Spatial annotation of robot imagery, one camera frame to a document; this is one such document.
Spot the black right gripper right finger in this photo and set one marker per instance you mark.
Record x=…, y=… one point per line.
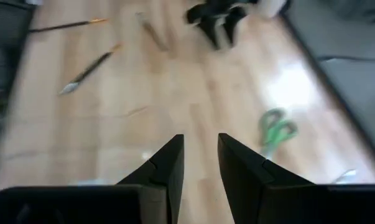
x=299, y=205

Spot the black aluminium rig frame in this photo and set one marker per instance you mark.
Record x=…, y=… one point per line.
x=336, y=93

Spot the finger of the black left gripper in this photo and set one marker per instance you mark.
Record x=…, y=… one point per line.
x=211, y=29
x=235, y=25

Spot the black paintbrush orange end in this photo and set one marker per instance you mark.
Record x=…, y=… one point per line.
x=66, y=25

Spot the black paintbrush silver ferrule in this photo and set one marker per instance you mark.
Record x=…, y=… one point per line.
x=90, y=68

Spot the thin black paintbrush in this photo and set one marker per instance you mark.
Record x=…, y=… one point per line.
x=153, y=32

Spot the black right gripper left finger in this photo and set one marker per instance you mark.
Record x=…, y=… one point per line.
x=81, y=205

